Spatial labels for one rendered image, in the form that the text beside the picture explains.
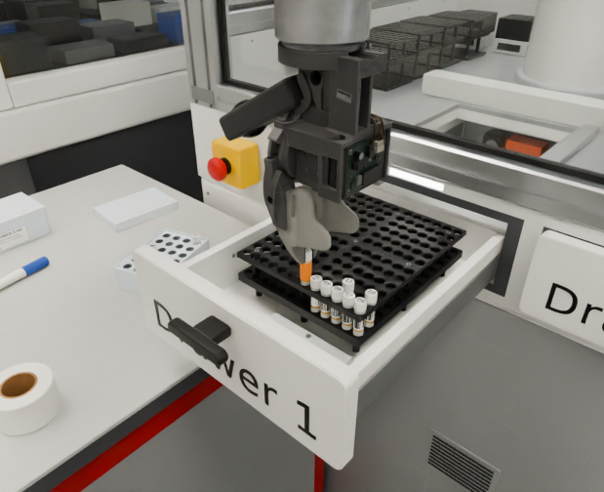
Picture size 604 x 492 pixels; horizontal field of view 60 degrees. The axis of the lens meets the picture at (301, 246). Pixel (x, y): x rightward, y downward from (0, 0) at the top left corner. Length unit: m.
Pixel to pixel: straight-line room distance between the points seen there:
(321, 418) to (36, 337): 0.44
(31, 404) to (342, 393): 0.35
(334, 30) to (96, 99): 0.93
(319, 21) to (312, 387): 0.28
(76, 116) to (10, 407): 0.77
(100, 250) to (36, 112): 0.41
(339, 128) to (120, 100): 0.93
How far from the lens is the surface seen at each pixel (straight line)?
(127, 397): 0.66
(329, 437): 0.47
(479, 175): 0.67
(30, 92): 1.22
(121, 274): 0.80
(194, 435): 0.77
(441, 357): 0.83
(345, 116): 0.42
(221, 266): 0.64
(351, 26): 0.42
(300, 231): 0.49
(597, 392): 0.75
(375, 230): 0.65
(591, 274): 0.65
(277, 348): 0.45
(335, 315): 0.54
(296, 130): 0.44
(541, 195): 0.65
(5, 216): 0.99
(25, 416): 0.64
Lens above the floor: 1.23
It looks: 32 degrees down
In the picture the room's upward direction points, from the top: straight up
